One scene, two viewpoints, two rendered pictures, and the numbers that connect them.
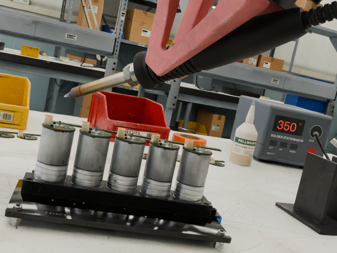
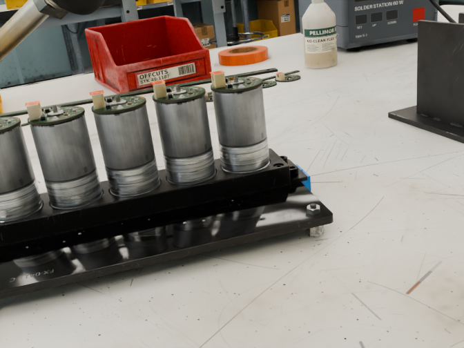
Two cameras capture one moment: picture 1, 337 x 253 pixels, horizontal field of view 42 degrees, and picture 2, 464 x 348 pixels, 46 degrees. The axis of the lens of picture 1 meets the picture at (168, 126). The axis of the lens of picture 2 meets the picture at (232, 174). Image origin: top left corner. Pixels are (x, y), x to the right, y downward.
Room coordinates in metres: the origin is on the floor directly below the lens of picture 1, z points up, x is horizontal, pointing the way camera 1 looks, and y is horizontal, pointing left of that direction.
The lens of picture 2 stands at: (0.10, -0.03, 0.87)
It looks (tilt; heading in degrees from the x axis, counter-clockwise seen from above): 22 degrees down; 2
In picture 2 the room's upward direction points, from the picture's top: 7 degrees counter-clockwise
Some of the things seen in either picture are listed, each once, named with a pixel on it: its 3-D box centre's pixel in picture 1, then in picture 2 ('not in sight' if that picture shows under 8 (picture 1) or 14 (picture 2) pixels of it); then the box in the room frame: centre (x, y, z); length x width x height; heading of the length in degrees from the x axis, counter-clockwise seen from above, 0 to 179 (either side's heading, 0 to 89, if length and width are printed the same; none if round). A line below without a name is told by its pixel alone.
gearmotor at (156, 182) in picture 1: (158, 172); (186, 142); (0.35, 0.00, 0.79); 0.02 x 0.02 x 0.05
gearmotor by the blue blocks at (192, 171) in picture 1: (191, 177); (242, 132); (0.36, -0.03, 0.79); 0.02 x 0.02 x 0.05
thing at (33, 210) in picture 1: (119, 214); (143, 228); (0.33, 0.02, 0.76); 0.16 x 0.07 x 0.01; 103
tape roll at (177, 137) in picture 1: (189, 140); (243, 54); (0.75, -0.04, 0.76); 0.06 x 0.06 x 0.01
